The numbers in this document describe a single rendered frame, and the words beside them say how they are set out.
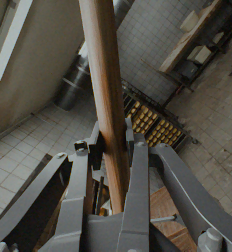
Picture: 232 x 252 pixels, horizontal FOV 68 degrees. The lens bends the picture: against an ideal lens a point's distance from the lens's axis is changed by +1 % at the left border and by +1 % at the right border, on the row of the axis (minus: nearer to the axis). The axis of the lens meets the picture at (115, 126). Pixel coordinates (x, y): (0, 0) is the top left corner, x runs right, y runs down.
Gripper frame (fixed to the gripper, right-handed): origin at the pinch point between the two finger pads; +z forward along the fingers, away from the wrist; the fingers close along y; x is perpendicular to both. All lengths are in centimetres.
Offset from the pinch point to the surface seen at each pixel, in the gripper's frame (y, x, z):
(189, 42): 161, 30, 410
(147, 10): 85, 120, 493
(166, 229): 34, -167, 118
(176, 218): 34, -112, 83
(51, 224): -63, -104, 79
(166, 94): 132, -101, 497
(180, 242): 39, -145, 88
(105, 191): -30, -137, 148
